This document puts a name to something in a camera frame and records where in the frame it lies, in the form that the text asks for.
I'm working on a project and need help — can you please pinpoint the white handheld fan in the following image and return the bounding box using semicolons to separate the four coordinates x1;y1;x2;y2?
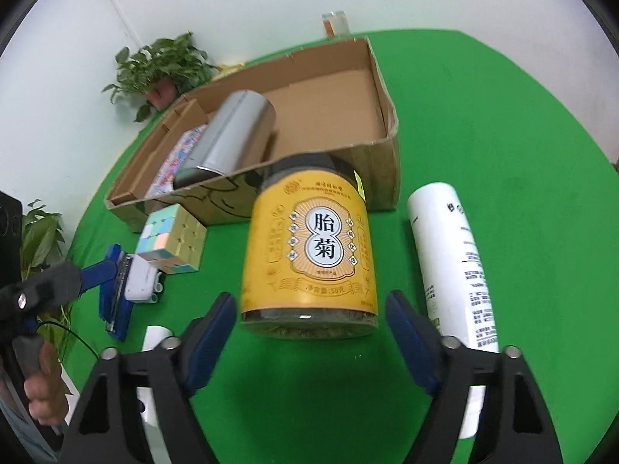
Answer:
134;324;175;464

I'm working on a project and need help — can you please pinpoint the white cosmetic tube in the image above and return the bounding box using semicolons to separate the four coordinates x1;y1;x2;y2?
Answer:
405;181;501;440

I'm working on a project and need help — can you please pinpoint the yellow label tea jar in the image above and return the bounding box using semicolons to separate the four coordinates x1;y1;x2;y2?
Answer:
240;153;379;340

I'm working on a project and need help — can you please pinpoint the silver metal tin can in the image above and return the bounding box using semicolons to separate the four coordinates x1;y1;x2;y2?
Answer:
173;90;276;189

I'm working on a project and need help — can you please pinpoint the white plastic rectangular case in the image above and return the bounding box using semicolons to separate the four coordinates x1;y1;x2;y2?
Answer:
124;256;164;304

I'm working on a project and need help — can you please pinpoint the grey sleeve forearm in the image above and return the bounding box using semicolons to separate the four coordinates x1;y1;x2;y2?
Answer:
1;373;65;463

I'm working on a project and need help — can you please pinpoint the person's left hand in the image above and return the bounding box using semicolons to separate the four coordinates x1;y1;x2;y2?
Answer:
24;341;68;426

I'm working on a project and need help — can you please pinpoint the pastel rubik's cube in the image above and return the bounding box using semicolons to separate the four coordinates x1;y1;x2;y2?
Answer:
135;204;207;275

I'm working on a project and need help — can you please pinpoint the colourful card box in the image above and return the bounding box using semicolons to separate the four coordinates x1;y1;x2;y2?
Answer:
145;124;207;198

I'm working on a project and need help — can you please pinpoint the green tablecloth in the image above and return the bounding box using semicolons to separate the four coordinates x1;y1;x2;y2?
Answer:
62;28;619;464

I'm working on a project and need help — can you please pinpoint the potted green plant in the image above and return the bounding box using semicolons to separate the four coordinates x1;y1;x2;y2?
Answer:
102;31;217;123

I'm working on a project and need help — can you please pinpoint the brown cardboard box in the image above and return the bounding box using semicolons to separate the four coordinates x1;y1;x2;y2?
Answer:
105;38;400;232

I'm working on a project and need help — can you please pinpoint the small clear orange container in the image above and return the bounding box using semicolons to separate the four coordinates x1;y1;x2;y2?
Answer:
322;10;351;40

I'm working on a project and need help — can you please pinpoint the camera module on left gripper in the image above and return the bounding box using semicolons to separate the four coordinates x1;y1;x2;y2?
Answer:
0;192;22;288

